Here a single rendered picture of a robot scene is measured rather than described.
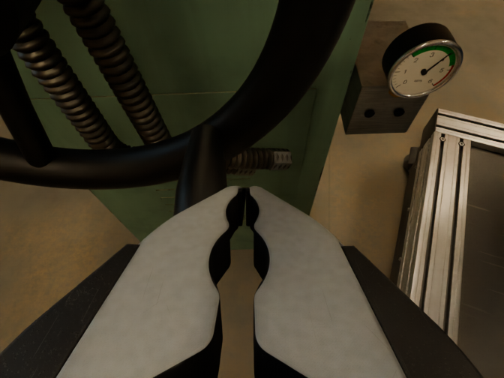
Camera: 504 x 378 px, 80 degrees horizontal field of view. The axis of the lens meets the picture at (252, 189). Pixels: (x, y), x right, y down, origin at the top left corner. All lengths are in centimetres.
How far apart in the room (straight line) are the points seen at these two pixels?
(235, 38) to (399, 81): 17
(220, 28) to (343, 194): 76
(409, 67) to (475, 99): 115
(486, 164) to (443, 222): 23
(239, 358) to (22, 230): 77
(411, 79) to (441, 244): 48
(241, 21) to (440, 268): 60
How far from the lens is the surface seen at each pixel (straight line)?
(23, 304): 108
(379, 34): 45
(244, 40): 35
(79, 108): 27
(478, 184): 91
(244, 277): 88
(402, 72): 33
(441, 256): 75
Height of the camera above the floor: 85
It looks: 60 degrees down
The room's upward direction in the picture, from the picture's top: 4 degrees counter-clockwise
